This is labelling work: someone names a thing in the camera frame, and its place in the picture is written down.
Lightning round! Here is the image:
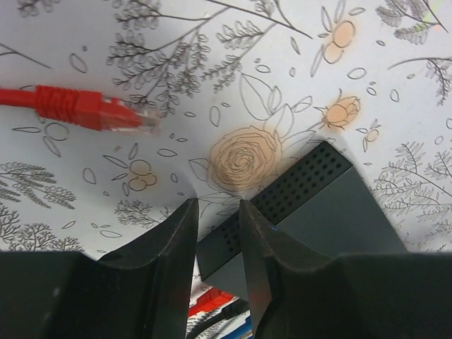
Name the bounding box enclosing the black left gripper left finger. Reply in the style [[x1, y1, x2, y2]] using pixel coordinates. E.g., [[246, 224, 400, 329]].
[[1, 198, 198, 338]]

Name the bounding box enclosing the blue ethernet cable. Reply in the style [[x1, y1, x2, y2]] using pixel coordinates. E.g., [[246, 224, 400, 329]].
[[211, 316, 256, 339]]

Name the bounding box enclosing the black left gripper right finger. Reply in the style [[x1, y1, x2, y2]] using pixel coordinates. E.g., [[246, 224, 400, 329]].
[[239, 201, 451, 338]]

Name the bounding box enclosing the black network switch box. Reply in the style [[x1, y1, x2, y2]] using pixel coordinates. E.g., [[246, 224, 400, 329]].
[[196, 142, 406, 299]]

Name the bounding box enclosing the red ethernet cable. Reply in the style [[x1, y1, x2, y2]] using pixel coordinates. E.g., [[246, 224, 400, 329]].
[[0, 84, 162, 137]]

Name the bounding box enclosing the black ethernet cable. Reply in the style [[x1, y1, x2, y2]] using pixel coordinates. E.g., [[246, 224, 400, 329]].
[[186, 299, 250, 336]]

